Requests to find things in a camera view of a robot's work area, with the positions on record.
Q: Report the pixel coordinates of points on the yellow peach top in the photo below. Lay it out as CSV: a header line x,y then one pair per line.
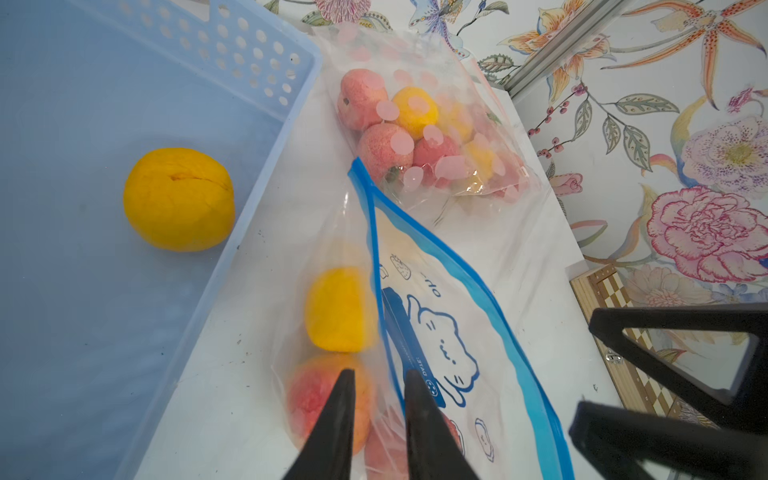
x,y
339,314

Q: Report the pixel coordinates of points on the dark pink peach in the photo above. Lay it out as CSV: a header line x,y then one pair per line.
x,y
384,147

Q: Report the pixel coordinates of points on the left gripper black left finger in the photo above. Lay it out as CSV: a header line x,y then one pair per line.
x,y
328,451

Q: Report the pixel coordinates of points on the wooden chessboard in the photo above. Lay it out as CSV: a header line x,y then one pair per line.
x,y
635,351

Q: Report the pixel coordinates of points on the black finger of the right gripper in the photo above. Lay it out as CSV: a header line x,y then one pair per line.
x,y
733,369
614,441

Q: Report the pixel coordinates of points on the orange red peach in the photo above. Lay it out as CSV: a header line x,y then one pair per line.
x,y
310,387

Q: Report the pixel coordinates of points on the clear blue zip-top bag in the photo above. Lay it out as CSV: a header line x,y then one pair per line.
x,y
433,314

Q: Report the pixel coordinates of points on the blue perforated plastic basket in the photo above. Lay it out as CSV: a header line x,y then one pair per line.
x,y
96,324

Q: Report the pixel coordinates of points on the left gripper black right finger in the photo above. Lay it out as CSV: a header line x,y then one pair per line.
x,y
432,451

